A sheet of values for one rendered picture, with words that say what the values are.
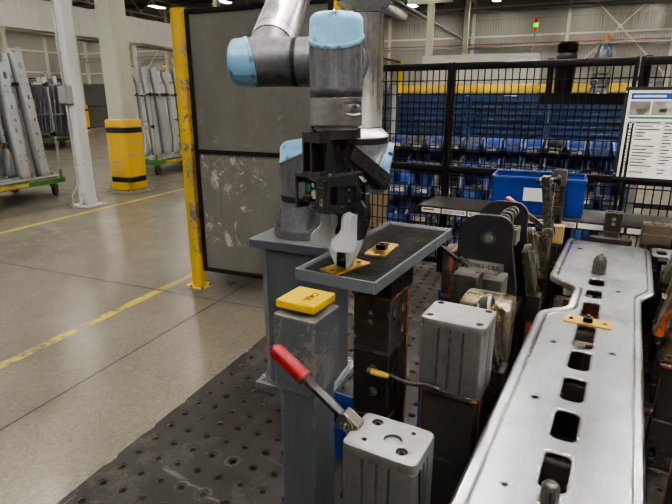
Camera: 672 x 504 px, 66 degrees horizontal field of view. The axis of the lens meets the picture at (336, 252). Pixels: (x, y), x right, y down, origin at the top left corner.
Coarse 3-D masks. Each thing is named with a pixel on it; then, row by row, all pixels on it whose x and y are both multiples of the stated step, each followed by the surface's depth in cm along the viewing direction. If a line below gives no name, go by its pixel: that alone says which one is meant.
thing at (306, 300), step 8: (296, 288) 73; (304, 288) 73; (288, 296) 70; (296, 296) 70; (304, 296) 70; (312, 296) 70; (320, 296) 70; (328, 296) 71; (280, 304) 69; (288, 304) 69; (296, 304) 68; (304, 304) 68; (312, 304) 68; (320, 304) 68; (328, 304) 71; (304, 312) 68; (312, 312) 67
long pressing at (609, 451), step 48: (576, 240) 158; (576, 288) 118; (624, 288) 119; (528, 336) 94; (624, 336) 95; (528, 384) 79; (624, 384) 79; (528, 432) 68; (624, 432) 68; (480, 480) 59; (528, 480) 59; (576, 480) 59; (624, 480) 59
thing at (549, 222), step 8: (544, 176) 140; (560, 176) 139; (544, 184) 140; (560, 184) 140; (544, 192) 141; (544, 200) 141; (552, 200) 143; (544, 208) 142; (552, 208) 144; (544, 216) 142; (552, 216) 144; (544, 224) 143; (552, 224) 145
